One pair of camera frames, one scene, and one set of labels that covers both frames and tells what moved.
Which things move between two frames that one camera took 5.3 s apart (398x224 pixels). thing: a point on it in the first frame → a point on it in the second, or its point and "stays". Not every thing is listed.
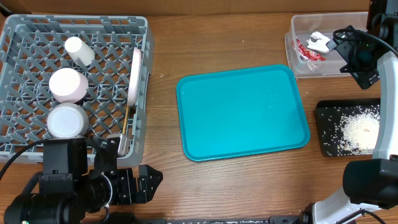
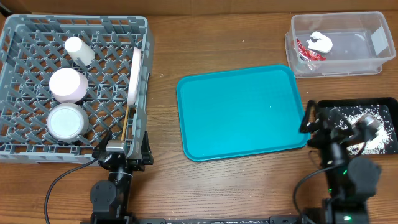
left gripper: [129, 185] → [121, 160]
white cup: [77, 48] stays
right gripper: [367, 76] → [329, 132]
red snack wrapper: [308, 55] stays
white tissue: [318, 42] stays
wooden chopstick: [125, 121] stays
